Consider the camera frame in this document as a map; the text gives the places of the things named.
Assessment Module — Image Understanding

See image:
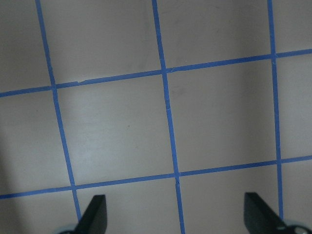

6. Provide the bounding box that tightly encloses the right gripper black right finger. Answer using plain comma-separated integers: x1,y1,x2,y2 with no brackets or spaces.
244,192,293,234

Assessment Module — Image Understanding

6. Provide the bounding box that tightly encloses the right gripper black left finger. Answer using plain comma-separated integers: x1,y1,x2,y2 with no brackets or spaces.
74,195,107,234

